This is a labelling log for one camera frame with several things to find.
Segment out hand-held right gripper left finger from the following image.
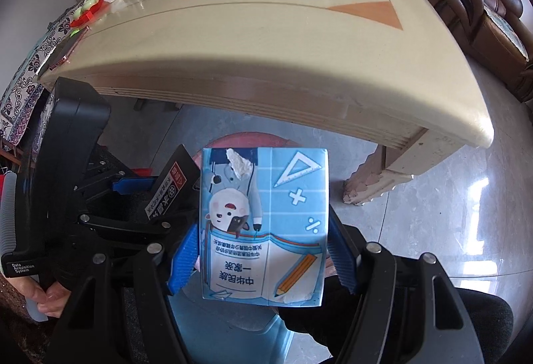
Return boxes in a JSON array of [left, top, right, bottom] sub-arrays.
[[62, 218, 201, 364]]

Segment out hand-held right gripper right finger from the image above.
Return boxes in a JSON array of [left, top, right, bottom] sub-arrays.
[[327, 217, 477, 364]]

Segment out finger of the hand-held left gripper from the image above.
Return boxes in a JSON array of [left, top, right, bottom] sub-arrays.
[[78, 209, 199, 245], [75, 148, 158, 202]]

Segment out blue cartoon milk carton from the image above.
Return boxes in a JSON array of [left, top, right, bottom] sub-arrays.
[[199, 147, 331, 308]]

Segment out pink lined trash bin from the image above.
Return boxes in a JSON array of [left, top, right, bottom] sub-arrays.
[[196, 132, 340, 279]]

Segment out person's left forearm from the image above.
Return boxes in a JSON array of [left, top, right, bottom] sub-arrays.
[[0, 272, 57, 364]]

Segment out person's left hand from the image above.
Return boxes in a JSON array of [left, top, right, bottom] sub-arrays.
[[8, 276, 73, 320]]

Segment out floral patterned cloth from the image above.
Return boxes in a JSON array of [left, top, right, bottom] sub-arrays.
[[0, 8, 80, 148]]

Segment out light blue plastic stool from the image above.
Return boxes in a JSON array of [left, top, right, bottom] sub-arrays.
[[171, 293, 334, 364]]

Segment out red smartphone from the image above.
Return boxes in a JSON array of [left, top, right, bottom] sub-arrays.
[[37, 26, 90, 75]]

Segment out red tray with green fruits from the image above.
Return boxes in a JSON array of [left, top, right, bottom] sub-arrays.
[[69, 0, 110, 28]]

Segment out beige coffee table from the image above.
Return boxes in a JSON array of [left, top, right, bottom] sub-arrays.
[[39, 0, 496, 206]]

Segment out light blue seat pad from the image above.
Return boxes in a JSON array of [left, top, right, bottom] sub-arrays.
[[485, 8, 530, 61]]

